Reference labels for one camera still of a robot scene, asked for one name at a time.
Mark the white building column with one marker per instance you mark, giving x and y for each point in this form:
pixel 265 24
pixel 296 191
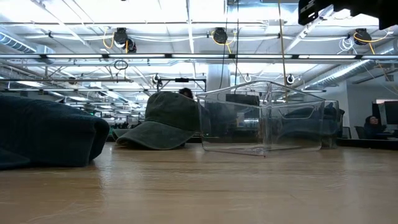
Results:
pixel 217 77

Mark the black aluminium table frame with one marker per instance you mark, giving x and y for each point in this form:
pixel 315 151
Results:
pixel 367 143

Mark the person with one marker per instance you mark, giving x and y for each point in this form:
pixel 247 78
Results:
pixel 186 92
pixel 373 126

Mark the long ceiling light bar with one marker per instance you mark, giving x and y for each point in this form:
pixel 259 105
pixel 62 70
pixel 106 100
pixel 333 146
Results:
pixel 217 56

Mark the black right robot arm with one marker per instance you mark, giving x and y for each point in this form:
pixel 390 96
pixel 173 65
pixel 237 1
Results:
pixel 388 15

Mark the silver ventilation duct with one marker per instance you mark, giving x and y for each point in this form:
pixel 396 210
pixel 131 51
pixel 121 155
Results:
pixel 342 73
pixel 12 42

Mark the clear plastic bin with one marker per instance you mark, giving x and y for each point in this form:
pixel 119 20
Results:
pixel 337 137
pixel 261 124

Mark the black computer monitor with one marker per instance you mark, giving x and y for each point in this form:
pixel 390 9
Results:
pixel 391 112
pixel 242 99
pixel 375 110

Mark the black office chair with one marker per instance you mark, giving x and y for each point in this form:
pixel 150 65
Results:
pixel 360 132
pixel 345 132

